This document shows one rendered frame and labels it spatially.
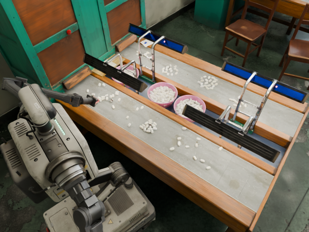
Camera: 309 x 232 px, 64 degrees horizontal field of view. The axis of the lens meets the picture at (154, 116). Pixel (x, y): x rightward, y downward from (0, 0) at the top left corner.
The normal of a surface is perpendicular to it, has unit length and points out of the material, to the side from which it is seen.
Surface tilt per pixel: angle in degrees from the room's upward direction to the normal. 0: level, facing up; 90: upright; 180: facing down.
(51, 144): 0
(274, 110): 0
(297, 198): 0
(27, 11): 90
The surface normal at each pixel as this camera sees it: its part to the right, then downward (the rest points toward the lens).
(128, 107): -0.03, -0.65
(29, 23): 0.80, 0.44
